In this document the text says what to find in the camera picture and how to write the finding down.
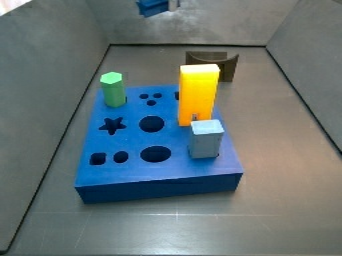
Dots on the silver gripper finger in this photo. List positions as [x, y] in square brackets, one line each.
[174, 4]

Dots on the blue star prism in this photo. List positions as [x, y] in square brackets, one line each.
[151, 7]

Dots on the black curved fixture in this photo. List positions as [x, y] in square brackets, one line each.
[209, 57]

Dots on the blue shape sorter board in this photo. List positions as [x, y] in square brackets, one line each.
[135, 155]

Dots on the yellow rectangular block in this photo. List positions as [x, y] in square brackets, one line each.
[198, 84]

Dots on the green hexagonal prism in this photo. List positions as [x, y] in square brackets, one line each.
[112, 87]

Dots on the light blue square block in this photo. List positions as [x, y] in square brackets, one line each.
[206, 133]

